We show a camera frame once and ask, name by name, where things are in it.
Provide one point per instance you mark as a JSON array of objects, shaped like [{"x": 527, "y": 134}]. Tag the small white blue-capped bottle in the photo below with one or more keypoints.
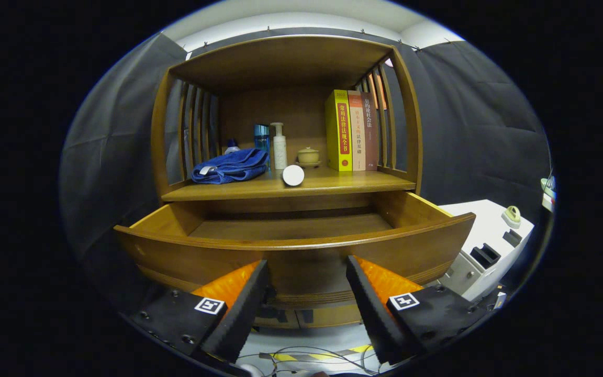
[{"x": 232, "y": 148}]

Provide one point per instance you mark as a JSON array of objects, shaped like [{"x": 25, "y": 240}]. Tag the blue folded towel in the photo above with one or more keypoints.
[{"x": 233, "y": 165}]

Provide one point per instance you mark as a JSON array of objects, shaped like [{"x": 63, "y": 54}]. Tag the black backdrop cloth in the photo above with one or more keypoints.
[{"x": 479, "y": 131}]

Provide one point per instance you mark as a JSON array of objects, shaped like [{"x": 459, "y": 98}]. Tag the white side cabinet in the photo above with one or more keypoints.
[{"x": 484, "y": 225}]

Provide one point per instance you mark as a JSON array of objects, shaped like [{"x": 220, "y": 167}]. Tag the yellow book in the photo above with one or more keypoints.
[{"x": 337, "y": 131}]

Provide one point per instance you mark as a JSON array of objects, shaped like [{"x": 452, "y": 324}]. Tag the orange and white book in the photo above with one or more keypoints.
[{"x": 357, "y": 136}]

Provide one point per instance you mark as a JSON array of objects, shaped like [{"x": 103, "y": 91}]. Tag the white facial cleanser tube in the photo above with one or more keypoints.
[{"x": 293, "y": 175}]

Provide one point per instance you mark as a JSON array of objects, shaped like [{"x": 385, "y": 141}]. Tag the wooden cabinet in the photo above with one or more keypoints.
[{"x": 280, "y": 63}]

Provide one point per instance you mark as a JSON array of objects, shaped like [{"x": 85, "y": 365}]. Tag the yellow lidded tea cup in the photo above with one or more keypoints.
[{"x": 308, "y": 156}]

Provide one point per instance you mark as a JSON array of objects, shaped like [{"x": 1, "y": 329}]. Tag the small black flat item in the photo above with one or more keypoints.
[{"x": 512, "y": 238}]

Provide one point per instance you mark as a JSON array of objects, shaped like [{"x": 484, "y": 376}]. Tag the white pump bottle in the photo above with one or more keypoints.
[{"x": 279, "y": 149}]

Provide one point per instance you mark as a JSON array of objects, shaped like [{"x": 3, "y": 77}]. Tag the pale green cup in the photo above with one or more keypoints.
[{"x": 546, "y": 184}]

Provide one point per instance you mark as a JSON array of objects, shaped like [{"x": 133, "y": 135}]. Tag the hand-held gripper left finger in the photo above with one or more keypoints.
[{"x": 241, "y": 314}]

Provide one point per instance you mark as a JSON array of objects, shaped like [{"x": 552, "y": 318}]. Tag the wooden drawer with black knob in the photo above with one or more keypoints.
[{"x": 306, "y": 272}]

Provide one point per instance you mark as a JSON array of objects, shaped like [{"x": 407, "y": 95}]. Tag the white charger block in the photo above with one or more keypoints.
[{"x": 500, "y": 300}]

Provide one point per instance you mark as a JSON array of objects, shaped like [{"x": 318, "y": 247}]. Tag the teal blue bottle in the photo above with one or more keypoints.
[{"x": 261, "y": 137}]

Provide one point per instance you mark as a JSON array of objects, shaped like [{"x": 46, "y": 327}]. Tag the brown book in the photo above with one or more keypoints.
[{"x": 370, "y": 136}]

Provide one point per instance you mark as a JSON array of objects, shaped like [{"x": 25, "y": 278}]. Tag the wooden cabinet door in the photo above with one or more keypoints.
[
  {"x": 280, "y": 318},
  {"x": 333, "y": 315}
]

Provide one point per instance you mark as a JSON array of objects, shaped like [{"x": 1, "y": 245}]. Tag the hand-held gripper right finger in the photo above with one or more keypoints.
[{"x": 372, "y": 314}]

